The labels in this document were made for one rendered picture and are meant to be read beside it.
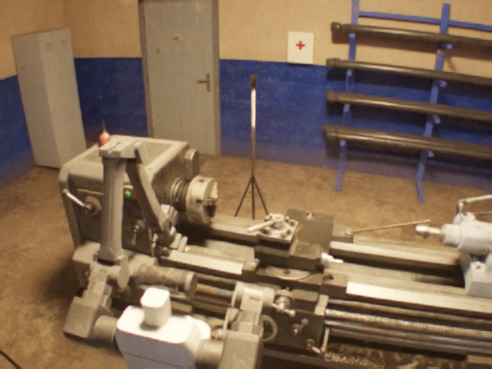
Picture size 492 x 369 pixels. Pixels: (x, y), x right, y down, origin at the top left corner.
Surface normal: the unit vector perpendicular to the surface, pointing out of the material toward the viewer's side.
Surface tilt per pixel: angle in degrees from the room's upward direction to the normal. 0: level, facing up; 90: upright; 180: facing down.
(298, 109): 90
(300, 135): 90
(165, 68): 90
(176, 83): 90
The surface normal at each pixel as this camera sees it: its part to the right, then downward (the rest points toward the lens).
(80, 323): -0.11, -0.55
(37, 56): -0.29, 0.44
